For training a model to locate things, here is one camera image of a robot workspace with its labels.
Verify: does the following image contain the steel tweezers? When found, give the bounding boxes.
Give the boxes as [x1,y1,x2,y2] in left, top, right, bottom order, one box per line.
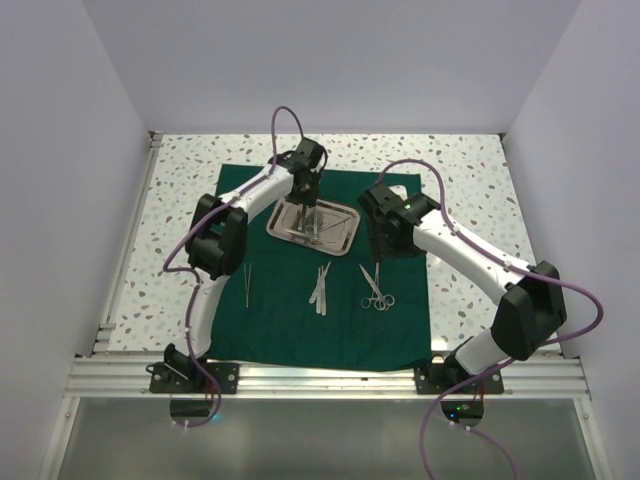
[243,263,252,308]
[297,206,307,234]

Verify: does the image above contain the steel instrument tray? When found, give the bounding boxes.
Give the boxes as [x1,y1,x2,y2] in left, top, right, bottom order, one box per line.
[266,199,361,257]

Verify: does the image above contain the steel surgical scissors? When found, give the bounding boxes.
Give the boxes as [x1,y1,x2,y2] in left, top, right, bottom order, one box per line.
[360,265,377,310]

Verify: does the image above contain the steel scalpel handle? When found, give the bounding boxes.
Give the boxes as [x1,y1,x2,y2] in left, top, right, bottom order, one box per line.
[309,261,331,304]
[314,266,324,315]
[320,266,329,316]

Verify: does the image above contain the green surgical cloth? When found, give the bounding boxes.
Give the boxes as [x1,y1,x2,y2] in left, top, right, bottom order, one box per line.
[205,163,432,374]

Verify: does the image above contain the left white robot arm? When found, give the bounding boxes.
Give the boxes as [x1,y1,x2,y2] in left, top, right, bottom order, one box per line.
[163,137,328,393]

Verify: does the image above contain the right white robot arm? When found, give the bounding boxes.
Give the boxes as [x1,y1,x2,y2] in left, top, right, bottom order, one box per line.
[358,183,567,393]

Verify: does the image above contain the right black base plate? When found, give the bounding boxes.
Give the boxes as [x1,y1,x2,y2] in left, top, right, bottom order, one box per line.
[413,355,505,395]

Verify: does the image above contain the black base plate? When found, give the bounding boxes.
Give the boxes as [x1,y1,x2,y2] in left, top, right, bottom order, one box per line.
[413,355,505,395]
[145,362,240,395]

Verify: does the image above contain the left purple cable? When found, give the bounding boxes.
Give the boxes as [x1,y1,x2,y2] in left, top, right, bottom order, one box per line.
[162,105,311,429]

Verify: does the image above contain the purple cable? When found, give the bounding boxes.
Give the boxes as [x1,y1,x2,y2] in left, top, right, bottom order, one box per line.
[162,105,311,429]
[374,158,604,480]

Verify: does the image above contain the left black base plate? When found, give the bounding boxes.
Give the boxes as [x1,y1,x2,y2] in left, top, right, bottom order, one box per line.
[145,362,240,395]

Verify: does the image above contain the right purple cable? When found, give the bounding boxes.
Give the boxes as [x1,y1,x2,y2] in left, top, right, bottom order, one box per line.
[374,158,604,480]

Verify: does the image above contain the aluminium frame rail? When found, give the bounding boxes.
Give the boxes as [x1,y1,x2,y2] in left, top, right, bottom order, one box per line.
[40,132,614,479]

